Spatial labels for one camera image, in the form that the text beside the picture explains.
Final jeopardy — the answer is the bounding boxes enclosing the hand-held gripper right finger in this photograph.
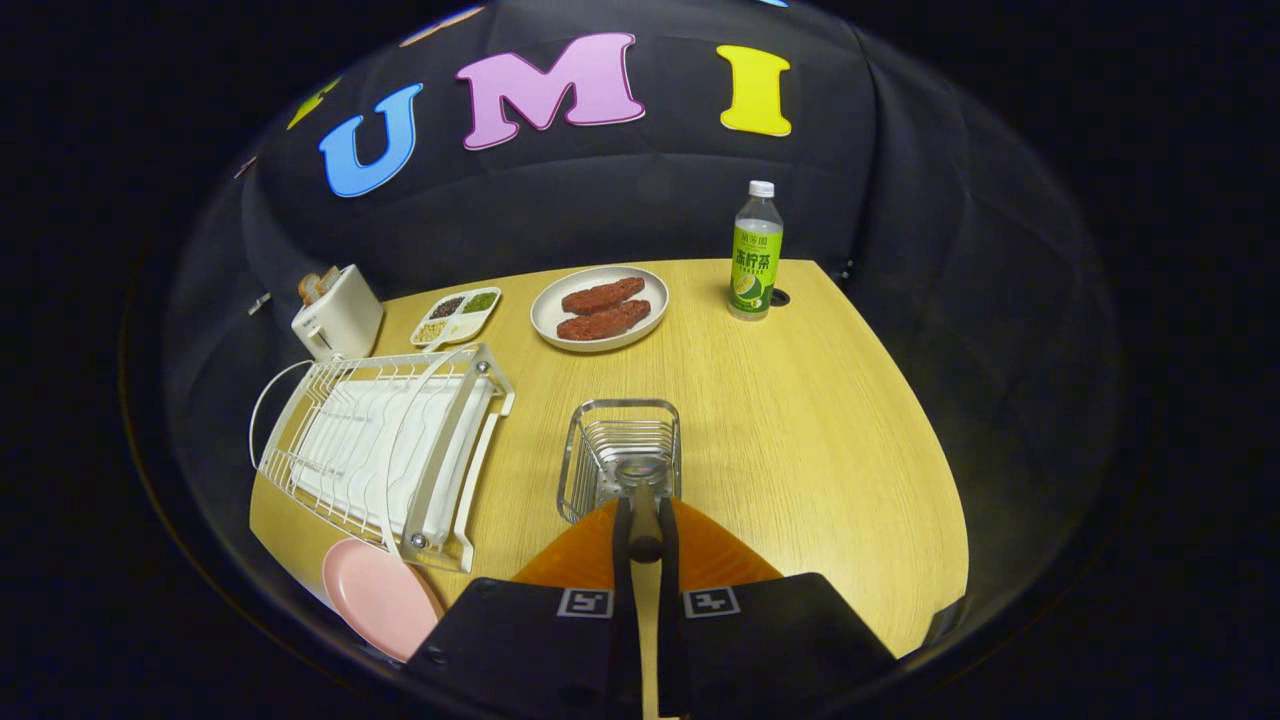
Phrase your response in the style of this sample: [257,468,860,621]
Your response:
[657,497,896,720]

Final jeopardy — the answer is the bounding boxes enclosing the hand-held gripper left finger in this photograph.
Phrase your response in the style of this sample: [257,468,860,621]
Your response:
[405,498,641,720]

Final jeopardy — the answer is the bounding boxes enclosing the pink plate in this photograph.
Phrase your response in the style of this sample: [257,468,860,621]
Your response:
[322,538,448,663]

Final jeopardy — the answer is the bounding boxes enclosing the wooden handle metal spoon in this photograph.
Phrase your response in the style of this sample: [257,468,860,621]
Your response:
[613,456,669,564]

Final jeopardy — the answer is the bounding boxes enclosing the metal wire basket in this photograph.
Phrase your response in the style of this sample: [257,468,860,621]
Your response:
[556,399,683,526]

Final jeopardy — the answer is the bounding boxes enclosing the white wire dish rack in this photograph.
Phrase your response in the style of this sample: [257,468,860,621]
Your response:
[249,342,517,574]

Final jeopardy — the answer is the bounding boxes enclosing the white plate with meat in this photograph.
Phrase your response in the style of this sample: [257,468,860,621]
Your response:
[530,265,670,353]

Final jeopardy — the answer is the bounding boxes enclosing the white divided bean dish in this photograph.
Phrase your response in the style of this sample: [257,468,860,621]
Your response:
[410,287,502,351]

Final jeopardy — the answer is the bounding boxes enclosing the red-brown meat piece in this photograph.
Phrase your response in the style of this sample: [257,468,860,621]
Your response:
[556,299,652,342]
[561,277,647,315]

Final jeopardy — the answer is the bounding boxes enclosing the white toaster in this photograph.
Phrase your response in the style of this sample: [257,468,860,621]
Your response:
[291,264,385,361]

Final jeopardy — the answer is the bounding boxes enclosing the green label drink bottle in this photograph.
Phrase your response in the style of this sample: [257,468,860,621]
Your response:
[728,180,785,322]

